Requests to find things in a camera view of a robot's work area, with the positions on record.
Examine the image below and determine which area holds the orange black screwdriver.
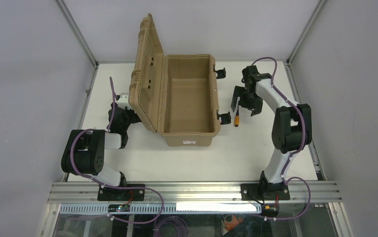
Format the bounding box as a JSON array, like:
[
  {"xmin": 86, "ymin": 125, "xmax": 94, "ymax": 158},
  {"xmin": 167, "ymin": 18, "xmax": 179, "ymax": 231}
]
[{"xmin": 234, "ymin": 106, "xmax": 240, "ymax": 127}]

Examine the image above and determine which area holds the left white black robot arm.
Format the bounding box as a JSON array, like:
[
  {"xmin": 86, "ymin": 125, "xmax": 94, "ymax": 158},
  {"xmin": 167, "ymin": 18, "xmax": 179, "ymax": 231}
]
[{"xmin": 61, "ymin": 103, "xmax": 141, "ymax": 187}]

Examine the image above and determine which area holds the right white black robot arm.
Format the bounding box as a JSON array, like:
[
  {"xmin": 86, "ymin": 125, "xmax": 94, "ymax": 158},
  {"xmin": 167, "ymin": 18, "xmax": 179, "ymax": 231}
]
[{"xmin": 231, "ymin": 65, "xmax": 312, "ymax": 196}]

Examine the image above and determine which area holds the tan plastic tool case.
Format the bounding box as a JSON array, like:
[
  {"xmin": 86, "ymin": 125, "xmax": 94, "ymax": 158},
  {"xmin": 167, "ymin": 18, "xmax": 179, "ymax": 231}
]
[{"xmin": 128, "ymin": 14, "xmax": 231, "ymax": 147}]

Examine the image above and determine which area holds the orange object under table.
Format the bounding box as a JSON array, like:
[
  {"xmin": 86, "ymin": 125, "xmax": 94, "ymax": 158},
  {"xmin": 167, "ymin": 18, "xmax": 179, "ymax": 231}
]
[{"xmin": 222, "ymin": 214, "xmax": 243, "ymax": 232}]

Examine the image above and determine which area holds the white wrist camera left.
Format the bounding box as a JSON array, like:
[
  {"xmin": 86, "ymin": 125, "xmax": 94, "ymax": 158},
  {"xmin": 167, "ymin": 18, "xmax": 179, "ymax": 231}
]
[{"xmin": 116, "ymin": 93, "xmax": 131, "ymax": 109}]

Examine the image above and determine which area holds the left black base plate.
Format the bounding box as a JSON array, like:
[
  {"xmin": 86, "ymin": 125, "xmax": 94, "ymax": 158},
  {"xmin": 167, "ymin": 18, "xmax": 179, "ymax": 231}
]
[{"xmin": 97, "ymin": 184, "xmax": 145, "ymax": 201}]

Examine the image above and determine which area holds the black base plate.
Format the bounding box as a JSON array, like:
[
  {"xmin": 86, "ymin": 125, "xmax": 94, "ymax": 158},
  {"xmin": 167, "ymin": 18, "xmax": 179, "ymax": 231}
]
[
  {"xmin": 97, "ymin": 184, "xmax": 145, "ymax": 201},
  {"xmin": 240, "ymin": 183, "xmax": 291, "ymax": 201}
]

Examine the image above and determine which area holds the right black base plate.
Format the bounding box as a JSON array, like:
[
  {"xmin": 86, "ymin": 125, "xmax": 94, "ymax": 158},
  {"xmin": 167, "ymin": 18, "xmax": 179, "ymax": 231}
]
[{"xmin": 240, "ymin": 183, "xmax": 291, "ymax": 201}]

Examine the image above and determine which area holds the aluminium mounting rail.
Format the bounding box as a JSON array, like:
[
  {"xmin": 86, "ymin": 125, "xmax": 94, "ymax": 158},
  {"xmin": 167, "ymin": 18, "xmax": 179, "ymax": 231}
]
[{"xmin": 47, "ymin": 181, "xmax": 342, "ymax": 203}]

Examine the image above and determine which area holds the white slotted cable duct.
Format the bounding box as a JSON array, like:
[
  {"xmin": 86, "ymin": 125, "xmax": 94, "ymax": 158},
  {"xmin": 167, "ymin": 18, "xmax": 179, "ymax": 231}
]
[{"xmin": 59, "ymin": 202, "xmax": 261, "ymax": 215}]

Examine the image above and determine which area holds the coiled purple cable below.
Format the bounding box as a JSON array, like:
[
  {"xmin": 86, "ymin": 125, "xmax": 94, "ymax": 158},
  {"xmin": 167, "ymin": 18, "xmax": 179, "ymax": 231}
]
[{"xmin": 153, "ymin": 215, "xmax": 189, "ymax": 237}]

